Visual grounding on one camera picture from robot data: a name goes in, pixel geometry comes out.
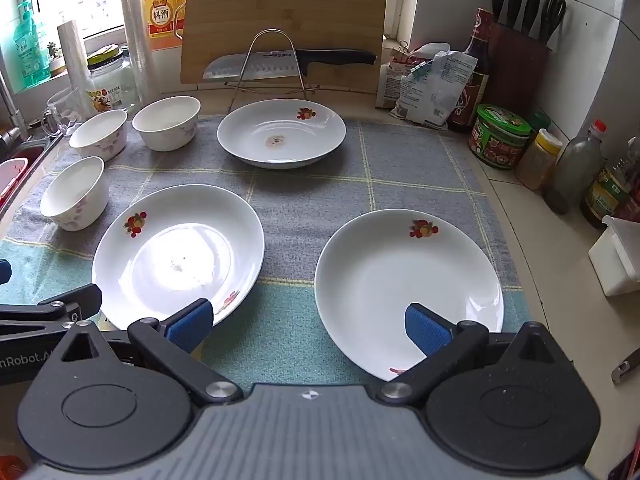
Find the orange cooking wine jug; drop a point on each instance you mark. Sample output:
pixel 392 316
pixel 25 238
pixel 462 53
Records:
pixel 162 15

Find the clear glass mug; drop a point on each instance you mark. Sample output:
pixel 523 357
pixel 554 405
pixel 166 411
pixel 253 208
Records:
pixel 62 110

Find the small clear plastic wrap roll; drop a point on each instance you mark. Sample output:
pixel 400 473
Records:
pixel 72 60

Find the glass jar with fruit label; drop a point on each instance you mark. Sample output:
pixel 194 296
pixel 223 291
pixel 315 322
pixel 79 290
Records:
pixel 112 85

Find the dark wooden knife block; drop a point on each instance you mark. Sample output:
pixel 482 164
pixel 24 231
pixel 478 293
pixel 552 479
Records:
pixel 515 70

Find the plastic bottle with red cap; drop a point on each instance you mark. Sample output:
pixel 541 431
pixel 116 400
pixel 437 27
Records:
pixel 575 170

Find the red plastic basin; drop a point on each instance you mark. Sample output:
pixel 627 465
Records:
pixel 12 175

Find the white plastic box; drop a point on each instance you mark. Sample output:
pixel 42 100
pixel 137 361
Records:
pixel 612 265

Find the dark soy sauce bottle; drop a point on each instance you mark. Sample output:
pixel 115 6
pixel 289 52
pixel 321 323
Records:
pixel 477 60

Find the black kitchen scissors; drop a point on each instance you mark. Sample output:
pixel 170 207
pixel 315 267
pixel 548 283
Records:
pixel 552 15

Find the teal bag clip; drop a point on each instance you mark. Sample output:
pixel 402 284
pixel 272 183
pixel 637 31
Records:
pixel 419 70

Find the bamboo cutting board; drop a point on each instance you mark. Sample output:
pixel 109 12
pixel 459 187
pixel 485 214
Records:
pixel 280 10

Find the metal faucet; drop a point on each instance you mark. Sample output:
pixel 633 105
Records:
pixel 7 105

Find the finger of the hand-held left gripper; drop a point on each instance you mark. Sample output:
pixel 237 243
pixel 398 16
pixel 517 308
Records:
pixel 4 272
pixel 75 305

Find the white printed plastic bag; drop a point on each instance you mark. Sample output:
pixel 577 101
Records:
pixel 440 90

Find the steel sink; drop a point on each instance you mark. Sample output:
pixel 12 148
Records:
pixel 47 142

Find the small green container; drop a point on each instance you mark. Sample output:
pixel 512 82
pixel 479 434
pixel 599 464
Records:
pixel 540 121

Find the yellow lidded jar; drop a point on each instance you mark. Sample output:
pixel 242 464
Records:
pixel 537 165

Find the green dish soap bottle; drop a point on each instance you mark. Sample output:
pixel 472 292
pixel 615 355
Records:
pixel 30 45

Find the orange and white bag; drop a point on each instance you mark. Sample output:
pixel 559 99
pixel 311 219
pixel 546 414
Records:
pixel 387 85

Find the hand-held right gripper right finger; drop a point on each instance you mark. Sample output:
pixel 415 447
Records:
pixel 425 332

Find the white floral bowl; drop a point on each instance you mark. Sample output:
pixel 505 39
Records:
pixel 167 130
pixel 100 142
pixel 75 205

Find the grey teal checked cloth mat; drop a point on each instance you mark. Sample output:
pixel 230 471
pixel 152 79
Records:
pixel 300 200

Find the green lidded sauce jar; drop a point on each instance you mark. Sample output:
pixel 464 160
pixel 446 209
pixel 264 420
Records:
pixel 500 130

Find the white fruit print plate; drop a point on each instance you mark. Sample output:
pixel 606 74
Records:
pixel 175 240
pixel 400 270

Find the oil bottle with green label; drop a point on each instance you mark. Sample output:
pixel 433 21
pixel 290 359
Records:
pixel 605 195

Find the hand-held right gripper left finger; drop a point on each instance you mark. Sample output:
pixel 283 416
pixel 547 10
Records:
pixel 192 327

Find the white plate with brown stain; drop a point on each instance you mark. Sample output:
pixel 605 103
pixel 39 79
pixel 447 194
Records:
pixel 280 130

